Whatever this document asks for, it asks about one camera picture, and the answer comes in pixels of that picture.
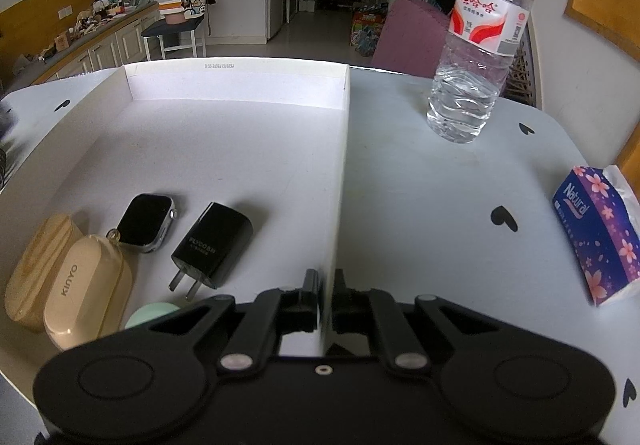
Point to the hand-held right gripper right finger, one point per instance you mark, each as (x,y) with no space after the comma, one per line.
(341,297)

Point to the small cardboard box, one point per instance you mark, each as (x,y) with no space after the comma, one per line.
(62,41)

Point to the clear water bottle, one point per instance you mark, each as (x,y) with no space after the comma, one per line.
(470,75)

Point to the wooden lid oval box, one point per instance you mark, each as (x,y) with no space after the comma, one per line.
(35,265)

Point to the beige oval plastic case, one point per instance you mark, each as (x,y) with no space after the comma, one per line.
(85,295)

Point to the wooden lattice rack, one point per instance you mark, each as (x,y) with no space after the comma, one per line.
(522,75)

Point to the mint green round case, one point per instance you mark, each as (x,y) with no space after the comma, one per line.
(150,315)

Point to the cluttered counter cabinet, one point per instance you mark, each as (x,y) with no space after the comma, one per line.
(100,50)

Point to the white cardboard box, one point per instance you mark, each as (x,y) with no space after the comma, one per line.
(225,165)

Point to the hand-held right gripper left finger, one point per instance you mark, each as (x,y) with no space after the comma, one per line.
(312,297)

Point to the pink white container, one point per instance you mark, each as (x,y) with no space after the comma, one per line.
(172,10)

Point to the black plug charger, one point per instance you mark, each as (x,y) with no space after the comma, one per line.
(212,245)

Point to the black smartwatch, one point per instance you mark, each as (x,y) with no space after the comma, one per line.
(145,220)

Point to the purple floral tissue pack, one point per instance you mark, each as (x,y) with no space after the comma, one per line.
(595,235)

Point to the small side table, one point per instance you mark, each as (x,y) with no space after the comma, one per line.
(172,27)

